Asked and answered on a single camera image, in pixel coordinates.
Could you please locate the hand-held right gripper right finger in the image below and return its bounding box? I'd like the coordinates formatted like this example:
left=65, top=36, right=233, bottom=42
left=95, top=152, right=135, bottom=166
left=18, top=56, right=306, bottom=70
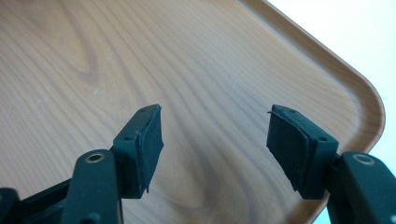
left=266, top=104, right=340, bottom=201

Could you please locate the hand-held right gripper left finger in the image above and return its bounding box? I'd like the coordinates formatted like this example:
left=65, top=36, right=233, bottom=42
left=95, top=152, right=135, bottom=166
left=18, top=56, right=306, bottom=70
left=111, top=104, right=165, bottom=200

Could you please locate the wooden tray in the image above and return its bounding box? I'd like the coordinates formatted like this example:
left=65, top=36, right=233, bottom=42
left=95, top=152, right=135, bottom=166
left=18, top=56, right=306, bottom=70
left=0, top=0, right=387, bottom=224

